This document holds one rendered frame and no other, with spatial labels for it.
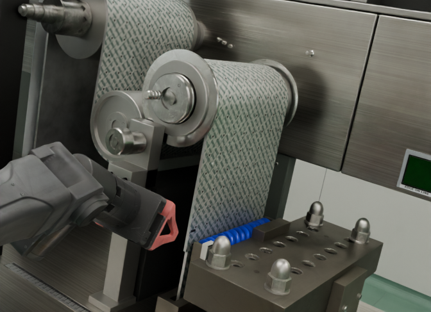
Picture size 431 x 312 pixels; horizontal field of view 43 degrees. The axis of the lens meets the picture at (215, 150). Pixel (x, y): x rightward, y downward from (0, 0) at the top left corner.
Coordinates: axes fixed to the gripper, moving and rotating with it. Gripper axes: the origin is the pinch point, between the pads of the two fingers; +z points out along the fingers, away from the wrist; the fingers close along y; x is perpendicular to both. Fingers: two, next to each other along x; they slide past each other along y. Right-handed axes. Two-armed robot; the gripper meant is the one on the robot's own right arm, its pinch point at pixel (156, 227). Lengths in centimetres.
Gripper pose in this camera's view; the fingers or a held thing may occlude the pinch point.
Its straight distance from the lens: 79.4
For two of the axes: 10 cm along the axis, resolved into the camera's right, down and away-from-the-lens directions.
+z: 4.1, 4.0, 8.2
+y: 8.0, 2.8, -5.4
